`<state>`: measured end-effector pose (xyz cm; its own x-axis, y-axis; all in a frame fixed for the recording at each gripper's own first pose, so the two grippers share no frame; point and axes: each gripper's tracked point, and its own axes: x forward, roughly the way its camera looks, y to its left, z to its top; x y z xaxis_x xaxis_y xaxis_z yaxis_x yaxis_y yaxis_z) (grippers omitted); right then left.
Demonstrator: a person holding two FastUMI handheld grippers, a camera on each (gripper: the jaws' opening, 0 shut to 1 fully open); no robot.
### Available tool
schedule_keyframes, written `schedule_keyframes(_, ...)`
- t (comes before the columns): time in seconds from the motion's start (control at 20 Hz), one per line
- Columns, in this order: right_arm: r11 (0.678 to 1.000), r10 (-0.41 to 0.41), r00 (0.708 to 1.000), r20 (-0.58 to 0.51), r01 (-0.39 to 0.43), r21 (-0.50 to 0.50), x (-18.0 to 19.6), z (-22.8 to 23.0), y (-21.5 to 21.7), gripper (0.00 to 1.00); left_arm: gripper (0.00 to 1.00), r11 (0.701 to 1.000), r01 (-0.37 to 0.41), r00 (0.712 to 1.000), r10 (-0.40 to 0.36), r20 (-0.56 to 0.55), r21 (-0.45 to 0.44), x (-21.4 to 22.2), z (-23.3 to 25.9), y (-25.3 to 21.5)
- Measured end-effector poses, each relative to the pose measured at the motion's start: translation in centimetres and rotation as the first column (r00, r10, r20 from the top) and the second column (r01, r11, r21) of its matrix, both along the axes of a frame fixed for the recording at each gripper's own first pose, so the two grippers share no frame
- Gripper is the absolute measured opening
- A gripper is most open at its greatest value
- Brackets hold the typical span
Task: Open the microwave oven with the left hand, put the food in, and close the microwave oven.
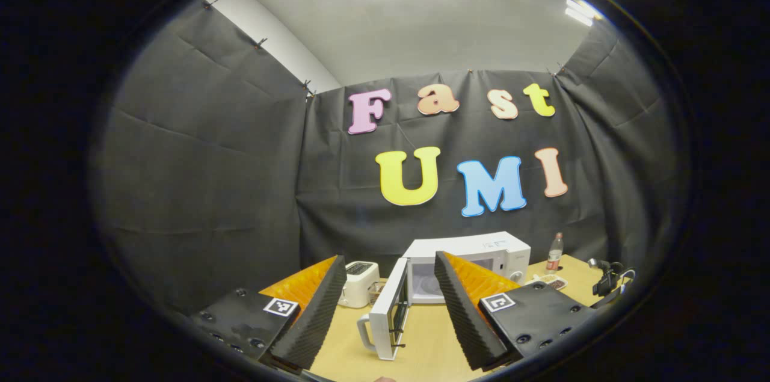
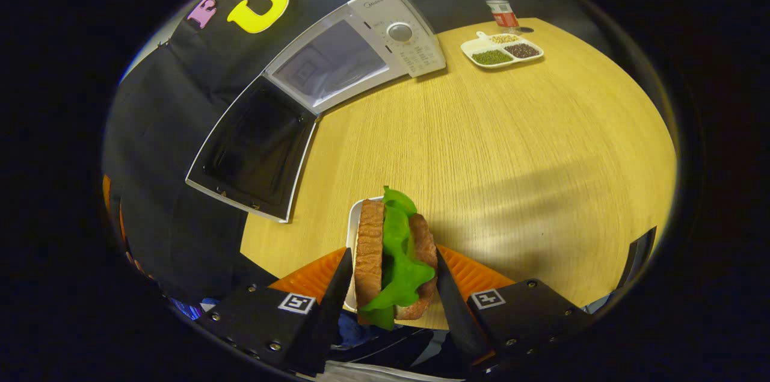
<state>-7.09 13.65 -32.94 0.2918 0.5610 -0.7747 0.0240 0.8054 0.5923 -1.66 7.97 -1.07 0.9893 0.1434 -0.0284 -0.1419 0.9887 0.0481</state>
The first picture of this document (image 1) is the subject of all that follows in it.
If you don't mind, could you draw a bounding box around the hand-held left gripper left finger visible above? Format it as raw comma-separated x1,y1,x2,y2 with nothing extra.
189,254,348,374

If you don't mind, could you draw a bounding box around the clear bottle with red label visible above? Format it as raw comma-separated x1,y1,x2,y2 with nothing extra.
546,232,564,275

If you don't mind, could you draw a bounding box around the white divided tray of beans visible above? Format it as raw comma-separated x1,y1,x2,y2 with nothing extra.
525,274,568,291

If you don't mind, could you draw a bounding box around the black backdrop cloth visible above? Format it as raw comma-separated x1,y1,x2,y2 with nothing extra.
93,0,680,316

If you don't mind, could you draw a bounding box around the white toaster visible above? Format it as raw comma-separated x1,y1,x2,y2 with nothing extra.
338,260,381,309

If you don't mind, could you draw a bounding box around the white microwave oven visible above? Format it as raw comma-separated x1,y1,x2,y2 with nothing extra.
357,232,532,362

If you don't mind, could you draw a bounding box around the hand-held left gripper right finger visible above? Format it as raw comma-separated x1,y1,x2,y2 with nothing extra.
433,251,602,372

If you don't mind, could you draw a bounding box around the small ceiling light panel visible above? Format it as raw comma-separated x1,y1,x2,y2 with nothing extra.
564,0,602,28

